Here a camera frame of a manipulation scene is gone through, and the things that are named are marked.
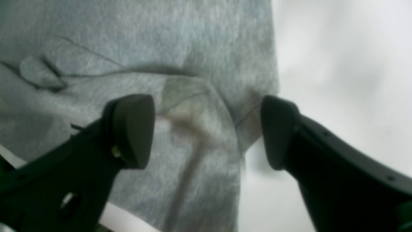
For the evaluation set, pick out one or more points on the grey T-shirt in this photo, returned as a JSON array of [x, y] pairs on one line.
[[207, 64]]

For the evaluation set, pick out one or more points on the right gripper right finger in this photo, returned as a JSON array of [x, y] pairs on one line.
[[343, 189]]

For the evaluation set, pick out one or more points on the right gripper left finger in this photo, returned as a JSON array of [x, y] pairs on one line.
[[67, 189]]

